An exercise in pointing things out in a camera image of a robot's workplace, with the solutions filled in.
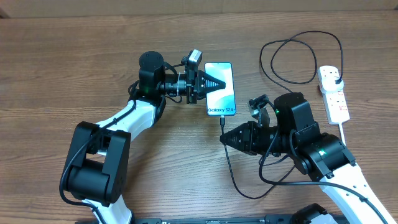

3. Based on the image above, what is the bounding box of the blue Galaxy smartphone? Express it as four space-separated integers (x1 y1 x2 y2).
205 62 236 116

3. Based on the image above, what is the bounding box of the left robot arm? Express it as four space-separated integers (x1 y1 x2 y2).
58 49 226 223

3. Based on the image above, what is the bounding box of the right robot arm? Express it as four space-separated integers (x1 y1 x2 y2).
220 92 395 223

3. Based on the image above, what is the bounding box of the white charger plug adapter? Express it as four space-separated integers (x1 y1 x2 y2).
320 77 345 94

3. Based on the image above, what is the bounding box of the white power strip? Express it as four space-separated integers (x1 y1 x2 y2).
317 65 351 125

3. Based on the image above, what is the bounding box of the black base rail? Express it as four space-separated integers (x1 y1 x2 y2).
74 202 346 224

